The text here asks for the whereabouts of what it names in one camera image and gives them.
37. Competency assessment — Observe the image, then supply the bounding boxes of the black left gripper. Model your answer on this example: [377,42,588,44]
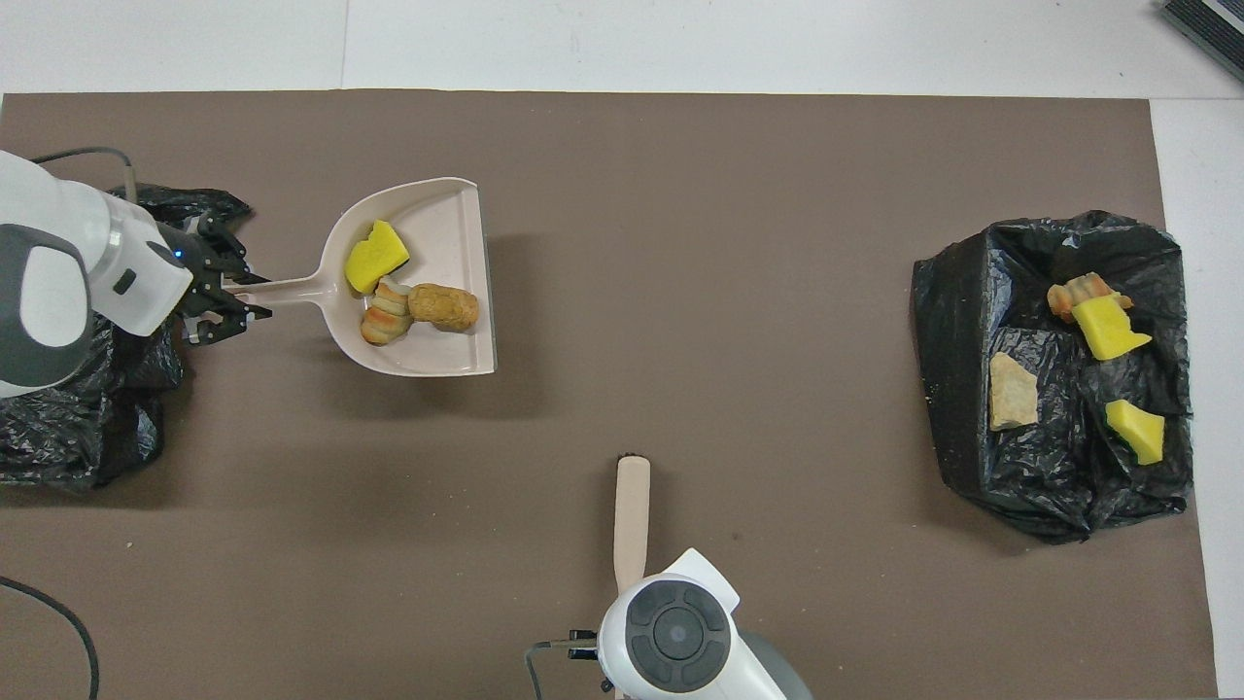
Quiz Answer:
[155,214,275,347]

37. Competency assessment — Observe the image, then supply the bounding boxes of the yellow green sponge piece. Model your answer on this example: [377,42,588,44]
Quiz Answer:
[1072,297,1154,362]
[1105,399,1165,466]
[345,220,411,295]

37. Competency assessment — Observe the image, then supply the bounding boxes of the beige hand brush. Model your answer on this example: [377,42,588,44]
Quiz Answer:
[613,453,652,596]

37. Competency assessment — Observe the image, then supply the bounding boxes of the striped croissant toy piece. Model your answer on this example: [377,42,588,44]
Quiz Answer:
[988,352,1040,432]
[1047,272,1134,325]
[360,277,414,347]

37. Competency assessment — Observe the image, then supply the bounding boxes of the brown round bread toy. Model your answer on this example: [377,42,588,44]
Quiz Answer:
[407,283,480,333]

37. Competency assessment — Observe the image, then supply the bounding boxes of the beige plastic dustpan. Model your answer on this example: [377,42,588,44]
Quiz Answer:
[233,177,499,378]

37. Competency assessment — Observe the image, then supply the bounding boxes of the black bag lined bin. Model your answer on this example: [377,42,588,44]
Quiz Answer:
[0,183,252,490]
[911,210,1194,543]

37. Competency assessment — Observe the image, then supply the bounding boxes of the brown table mat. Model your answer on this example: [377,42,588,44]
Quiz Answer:
[0,89,1218,700]

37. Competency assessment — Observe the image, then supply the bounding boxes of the grey ribbed object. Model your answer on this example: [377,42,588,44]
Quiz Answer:
[1159,0,1244,84]

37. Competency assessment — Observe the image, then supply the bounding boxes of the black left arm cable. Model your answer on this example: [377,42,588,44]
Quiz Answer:
[0,146,137,700]

